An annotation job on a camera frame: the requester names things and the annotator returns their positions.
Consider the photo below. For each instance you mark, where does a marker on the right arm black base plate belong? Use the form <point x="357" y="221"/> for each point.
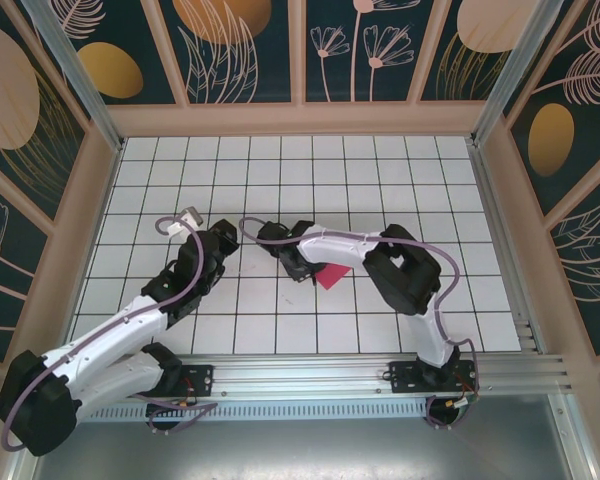
<point x="402" y="377"/>

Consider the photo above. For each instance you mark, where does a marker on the long aluminium mounting rail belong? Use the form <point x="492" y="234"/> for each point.
<point x="300" y="375"/>

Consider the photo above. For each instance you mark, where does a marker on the pink paper sheet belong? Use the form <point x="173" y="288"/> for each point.
<point x="335" y="276"/>

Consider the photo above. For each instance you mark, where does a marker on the grey metal sheet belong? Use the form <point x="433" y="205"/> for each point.
<point x="300" y="450"/>

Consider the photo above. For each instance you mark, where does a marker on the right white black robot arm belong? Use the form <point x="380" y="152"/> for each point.
<point x="340" y="247"/>

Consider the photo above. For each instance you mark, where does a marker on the aluminium side rail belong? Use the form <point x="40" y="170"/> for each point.
<point x="500" y="240"/>

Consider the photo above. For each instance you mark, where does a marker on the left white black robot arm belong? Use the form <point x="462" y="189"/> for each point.
<point x="120" y="325"/>

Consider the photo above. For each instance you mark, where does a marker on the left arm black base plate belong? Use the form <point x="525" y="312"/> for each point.
<point x="202" y="377"/>

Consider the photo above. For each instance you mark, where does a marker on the aluminium frame post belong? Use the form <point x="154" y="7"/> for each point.
<point x="510" y="65"/>
<point x="80" y="85"/>

